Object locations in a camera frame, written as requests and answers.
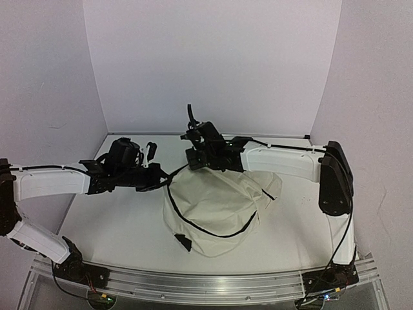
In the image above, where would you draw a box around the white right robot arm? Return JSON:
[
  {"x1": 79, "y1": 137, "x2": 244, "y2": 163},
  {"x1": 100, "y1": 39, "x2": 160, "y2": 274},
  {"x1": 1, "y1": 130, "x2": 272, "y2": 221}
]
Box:
[{"x1": 181, "y1": 104, "x2": 356, "y2": 285}]

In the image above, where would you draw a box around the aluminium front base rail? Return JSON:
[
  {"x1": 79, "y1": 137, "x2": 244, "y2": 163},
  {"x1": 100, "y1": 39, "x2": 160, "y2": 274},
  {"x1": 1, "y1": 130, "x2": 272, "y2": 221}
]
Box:
[{"x1": 30, "y1": 248, "x2": 381, "y2": 300}]

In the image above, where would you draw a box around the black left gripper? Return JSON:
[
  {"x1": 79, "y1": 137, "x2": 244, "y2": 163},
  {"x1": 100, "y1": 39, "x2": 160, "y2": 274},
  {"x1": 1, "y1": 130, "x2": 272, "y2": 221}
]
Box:
[{"x1": 116, "y1": 162, "x2": 170, "y2": 192}]

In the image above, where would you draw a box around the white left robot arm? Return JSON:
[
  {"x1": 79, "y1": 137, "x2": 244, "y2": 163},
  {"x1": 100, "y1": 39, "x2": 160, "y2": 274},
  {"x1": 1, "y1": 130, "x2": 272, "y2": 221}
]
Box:
[{"x1": 1, "y1": 138, "x2": 169, "y2": 281}]

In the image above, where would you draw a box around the beige canvas student bag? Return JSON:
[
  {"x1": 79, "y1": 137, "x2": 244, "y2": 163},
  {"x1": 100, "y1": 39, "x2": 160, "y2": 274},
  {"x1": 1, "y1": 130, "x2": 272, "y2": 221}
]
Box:
[{"x1": 163, "y1": 168, "x2": 283, "y2": 258}]

